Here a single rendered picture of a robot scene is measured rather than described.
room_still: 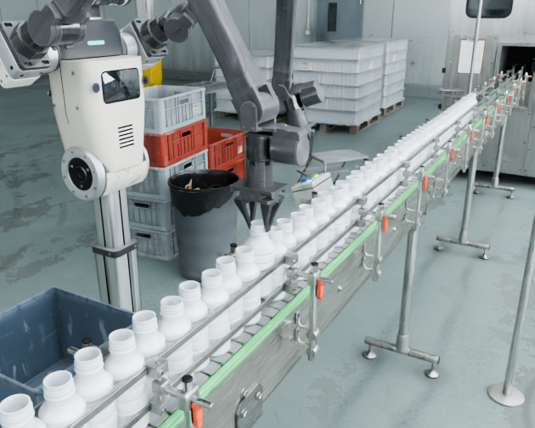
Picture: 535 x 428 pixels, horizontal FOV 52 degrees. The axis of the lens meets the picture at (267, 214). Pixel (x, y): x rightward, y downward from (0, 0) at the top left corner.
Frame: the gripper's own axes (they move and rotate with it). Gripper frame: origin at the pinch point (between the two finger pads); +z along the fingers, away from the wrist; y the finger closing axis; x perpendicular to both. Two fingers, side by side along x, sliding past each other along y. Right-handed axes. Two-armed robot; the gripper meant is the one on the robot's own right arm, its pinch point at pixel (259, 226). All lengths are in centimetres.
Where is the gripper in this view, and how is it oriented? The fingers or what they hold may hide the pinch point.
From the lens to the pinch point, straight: 114.6
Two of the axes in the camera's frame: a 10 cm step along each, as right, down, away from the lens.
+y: 8.7, 1.7, -4.6
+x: 4.9, -3.0, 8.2
